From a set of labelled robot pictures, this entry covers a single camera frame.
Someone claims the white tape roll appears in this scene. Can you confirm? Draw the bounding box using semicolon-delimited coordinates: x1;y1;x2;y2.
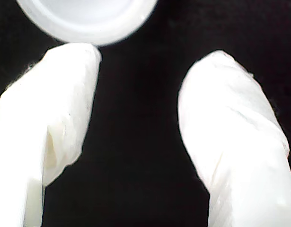
16;0;158;47

